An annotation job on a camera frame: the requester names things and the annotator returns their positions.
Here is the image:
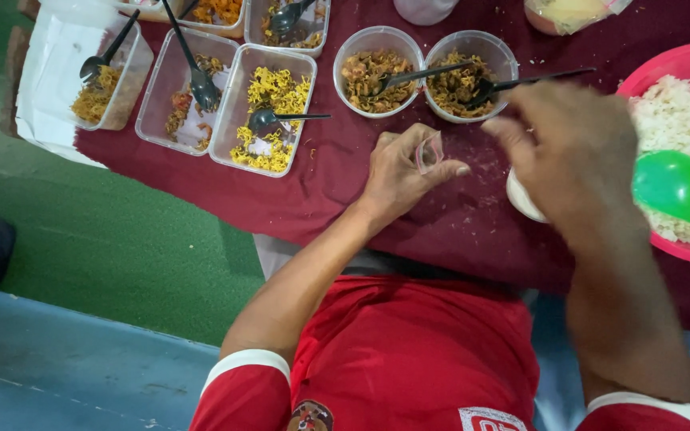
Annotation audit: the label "maroon tablecloth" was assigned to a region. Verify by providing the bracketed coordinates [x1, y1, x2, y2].
[74, 0, 690, 336]

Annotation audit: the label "orange yellow shredded food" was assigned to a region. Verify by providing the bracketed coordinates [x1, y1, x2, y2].
[71, 65, 123, 125]

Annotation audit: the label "black plastic spoon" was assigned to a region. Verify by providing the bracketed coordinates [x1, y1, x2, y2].
[79, 9, 141, 82]
[270, 0, 317, 34]
[248, 108, 333, 134]
[465, 67, 597, 110]
[374, 60, 476, 98]

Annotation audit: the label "green rice scoop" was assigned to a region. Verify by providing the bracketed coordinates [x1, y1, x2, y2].
[631, 150, 690, 240]

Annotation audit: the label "person's left hand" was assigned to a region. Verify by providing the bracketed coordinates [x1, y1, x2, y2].
[359, 123, 472, 222]

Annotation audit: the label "clear plastic food bag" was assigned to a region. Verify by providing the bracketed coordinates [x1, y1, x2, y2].
[523, 0, 634, 36]

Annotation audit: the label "round clear plastic container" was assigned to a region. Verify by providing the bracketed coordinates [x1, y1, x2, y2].
[333, 26, 426, 119]
[423, 30, 520, 124]

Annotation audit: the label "red shirt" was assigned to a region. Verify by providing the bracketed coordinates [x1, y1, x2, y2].
[189, 274, 690, 431]

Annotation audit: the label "rectangular clear plastic container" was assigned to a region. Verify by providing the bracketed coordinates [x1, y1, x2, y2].
[208, 43, 318, 178]
[110, 0, 185, 24]
[244, 0, 331, 59]
[71, 18, 155, 132]
[135, 27, 242, 157]
[176, 0, 250, 39]

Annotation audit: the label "brown fried side dish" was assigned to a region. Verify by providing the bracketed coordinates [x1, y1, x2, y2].
[341, 49, 419, 115]
[427, 51, 496, 119]

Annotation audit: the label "pink plastic basin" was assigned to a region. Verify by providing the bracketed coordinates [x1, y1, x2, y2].
[616, 41, 690, 268]

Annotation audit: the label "mixed brown orange food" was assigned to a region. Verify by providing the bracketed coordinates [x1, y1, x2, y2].
[164, 54, 226, 152]

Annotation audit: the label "cooked white rice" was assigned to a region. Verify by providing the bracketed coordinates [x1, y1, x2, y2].
[628, 75, 690, 245]

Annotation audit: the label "small clear zip bag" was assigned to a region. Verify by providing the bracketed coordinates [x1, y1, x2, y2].
[414, 130, 445, 176]

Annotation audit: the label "orange fried food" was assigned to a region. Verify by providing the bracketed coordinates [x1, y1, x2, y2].
[192, 0, 244, 26]

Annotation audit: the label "person's right hand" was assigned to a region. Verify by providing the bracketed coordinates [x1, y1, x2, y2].
[482, 81, 649, 238]

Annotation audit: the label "black plastic fork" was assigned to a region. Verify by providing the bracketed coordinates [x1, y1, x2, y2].
[162, 0, 222, 113]

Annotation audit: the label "yellow fried noodles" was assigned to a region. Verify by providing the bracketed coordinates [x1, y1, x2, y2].
[229, 66, 311, 173]

